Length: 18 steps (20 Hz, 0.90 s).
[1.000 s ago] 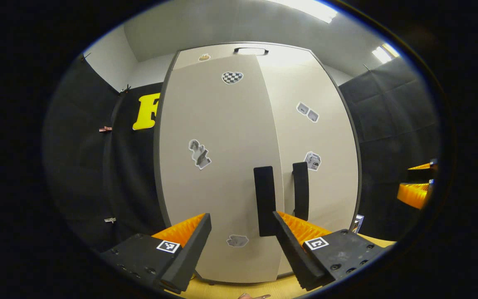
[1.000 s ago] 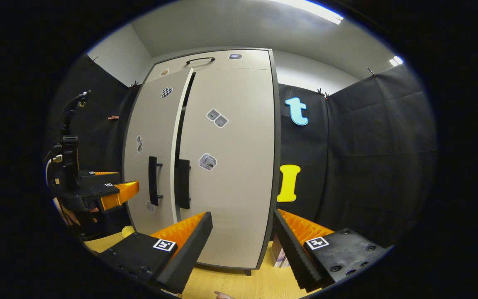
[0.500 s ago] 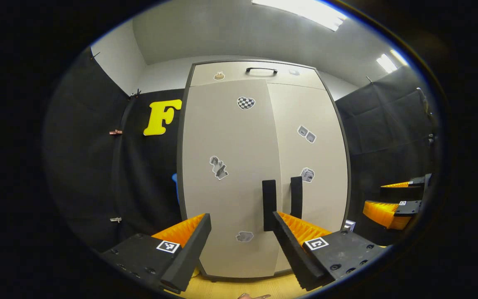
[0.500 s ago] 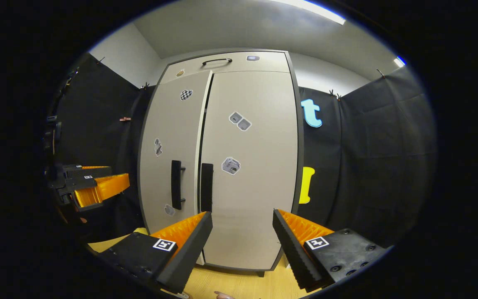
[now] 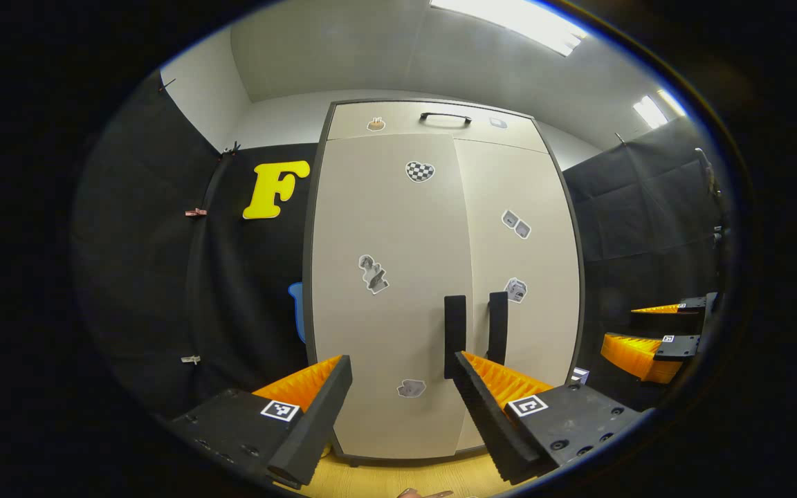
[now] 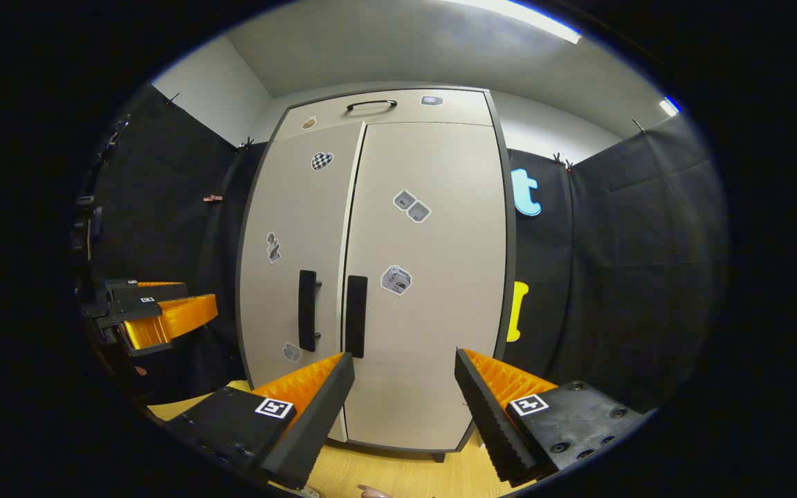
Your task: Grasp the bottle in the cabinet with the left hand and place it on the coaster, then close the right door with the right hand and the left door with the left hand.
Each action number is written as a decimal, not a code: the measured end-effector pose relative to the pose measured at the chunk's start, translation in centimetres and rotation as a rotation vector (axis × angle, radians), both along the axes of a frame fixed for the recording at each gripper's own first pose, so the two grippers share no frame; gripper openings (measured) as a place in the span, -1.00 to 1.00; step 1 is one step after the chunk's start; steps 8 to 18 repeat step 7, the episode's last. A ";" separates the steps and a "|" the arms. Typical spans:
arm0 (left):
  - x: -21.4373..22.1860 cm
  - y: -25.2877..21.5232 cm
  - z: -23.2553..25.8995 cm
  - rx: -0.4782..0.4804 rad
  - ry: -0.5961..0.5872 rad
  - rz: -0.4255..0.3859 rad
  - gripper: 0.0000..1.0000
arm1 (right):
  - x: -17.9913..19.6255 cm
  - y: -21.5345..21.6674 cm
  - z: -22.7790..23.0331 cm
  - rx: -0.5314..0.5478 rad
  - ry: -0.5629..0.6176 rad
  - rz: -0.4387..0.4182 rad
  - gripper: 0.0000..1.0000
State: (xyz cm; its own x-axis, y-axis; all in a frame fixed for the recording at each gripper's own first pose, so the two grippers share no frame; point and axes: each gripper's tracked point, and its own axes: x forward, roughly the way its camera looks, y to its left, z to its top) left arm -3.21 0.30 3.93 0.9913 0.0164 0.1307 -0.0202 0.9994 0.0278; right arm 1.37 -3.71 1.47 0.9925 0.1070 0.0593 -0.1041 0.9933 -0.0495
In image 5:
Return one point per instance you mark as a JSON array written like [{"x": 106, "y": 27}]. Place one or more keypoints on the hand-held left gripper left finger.
[{"x": 315, "y": 425}]

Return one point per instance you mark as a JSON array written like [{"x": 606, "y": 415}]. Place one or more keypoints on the grey cabinet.
[{"x": 308, "y": 228}]

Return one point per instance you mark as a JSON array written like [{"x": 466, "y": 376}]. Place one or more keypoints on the black cloth clip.
[
  {"x": 166, "y": 84},
  {"x": 231, "y": 149}
]

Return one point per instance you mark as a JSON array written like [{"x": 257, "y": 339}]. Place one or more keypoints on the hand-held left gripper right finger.
[{"x": 488, "y": 429}]

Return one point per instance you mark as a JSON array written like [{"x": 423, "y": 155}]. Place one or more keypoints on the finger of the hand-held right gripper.
[
  {"x": 661, "y": 324},
  {"x": 679, "y": 348}
]

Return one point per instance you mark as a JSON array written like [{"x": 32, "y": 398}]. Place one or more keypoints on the long ceiling light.
[{"x": 509, "y": 21}]

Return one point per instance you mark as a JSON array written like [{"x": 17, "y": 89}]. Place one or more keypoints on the red cloth clip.
[{"x": 196, "y": 212}]

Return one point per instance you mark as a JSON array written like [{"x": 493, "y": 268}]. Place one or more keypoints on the white cloth clip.
[{"x": 191, "y": 360}]

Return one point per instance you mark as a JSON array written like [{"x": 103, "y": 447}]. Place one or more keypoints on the grey cabinet door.
[
  {"x": 551, "y": 311},
  {"x": 385, "y": 207}
]

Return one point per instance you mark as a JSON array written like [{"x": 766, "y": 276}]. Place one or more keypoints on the small ceiling light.
[{"x": 649, "y": 112}]

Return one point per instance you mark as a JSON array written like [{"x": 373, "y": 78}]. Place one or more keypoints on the black backdrop cloth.
[
  {"x": 135, "y": 277},
  {"x": 634, "y": 221}
]

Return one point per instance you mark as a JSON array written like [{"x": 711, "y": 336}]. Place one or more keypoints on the grey cabinet drawer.
[{"x": 454, "y": 135}]

